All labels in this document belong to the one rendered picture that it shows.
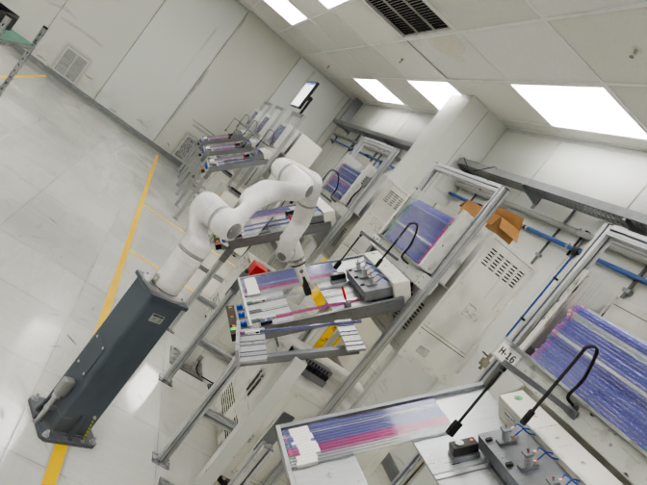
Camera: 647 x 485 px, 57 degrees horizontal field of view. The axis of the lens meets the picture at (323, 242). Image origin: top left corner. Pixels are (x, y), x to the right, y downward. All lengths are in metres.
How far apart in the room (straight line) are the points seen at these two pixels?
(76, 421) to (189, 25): 9.26
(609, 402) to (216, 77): 10.09
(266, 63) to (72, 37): 3.28
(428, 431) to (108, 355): 1.24
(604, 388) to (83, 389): 1.82
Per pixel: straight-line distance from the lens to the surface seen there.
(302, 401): 2.85
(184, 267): 2.35
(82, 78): 11.34
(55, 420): 2.61
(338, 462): 1.82
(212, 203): 2.33
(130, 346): 2.45
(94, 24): 11.33
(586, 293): 2.07
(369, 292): 2.73
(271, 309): 2.83
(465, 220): 2.74
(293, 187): 2.44
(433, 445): 1.87
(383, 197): 4.15
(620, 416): 1.71
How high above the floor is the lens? 1.43
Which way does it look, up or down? 5 degrees down
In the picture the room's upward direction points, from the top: 38 degrees clockwise
